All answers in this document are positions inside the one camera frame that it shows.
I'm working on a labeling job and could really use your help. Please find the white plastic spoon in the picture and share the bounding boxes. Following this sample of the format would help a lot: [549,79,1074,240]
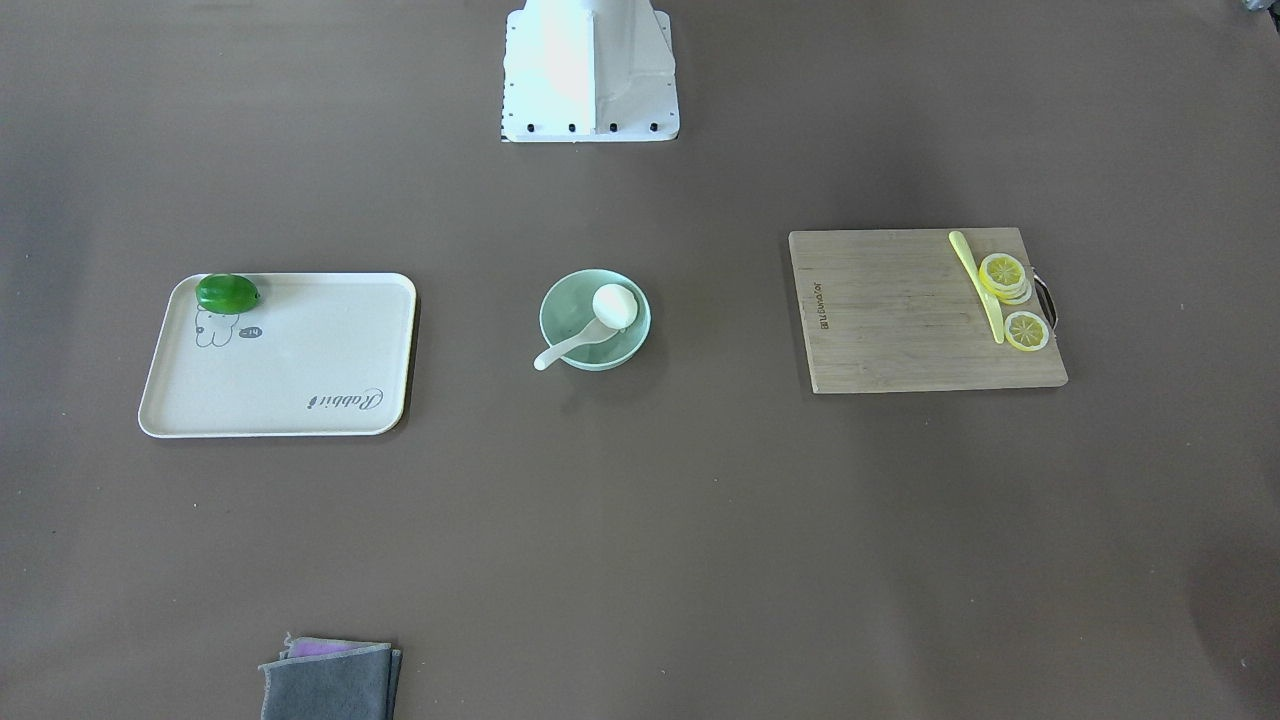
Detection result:
[532,318,617,372]

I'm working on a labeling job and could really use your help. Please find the white steamed bun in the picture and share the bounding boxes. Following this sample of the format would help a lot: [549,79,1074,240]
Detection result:
[591,283,639,331]

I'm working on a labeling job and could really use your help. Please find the mint green bowl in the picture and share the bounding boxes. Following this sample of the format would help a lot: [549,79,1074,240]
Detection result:
[538,269,652,372]

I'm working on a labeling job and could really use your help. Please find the wooden cutting board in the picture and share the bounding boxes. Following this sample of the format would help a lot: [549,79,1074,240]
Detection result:
[788,228,1068,395]

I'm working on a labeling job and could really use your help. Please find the cream rabbit serving tray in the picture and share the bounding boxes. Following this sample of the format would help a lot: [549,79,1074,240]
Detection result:
[137,272,419,439]

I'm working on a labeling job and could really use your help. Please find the yellow plastic knife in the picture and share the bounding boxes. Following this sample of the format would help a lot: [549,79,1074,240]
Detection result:
[948,231,1006,345]

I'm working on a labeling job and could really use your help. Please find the stacked lemon slices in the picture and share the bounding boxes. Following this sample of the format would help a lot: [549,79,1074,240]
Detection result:
[978,252,1034,306]

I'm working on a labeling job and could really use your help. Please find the single lemon slice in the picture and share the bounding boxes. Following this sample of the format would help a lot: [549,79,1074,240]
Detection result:
[1004,311,1052,352]

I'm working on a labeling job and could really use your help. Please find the green lime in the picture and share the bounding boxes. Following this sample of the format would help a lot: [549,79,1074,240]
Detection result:
[195,273,261,315]

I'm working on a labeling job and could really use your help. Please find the folded grey cloth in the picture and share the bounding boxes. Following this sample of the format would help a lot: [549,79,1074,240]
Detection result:
[259,642,402,719]

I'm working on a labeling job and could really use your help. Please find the purple cloth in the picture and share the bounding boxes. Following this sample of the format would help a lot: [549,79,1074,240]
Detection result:
[279,635,362,660]

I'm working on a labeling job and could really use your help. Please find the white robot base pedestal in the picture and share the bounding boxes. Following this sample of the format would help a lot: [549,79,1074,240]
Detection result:
[500,1,681,143]

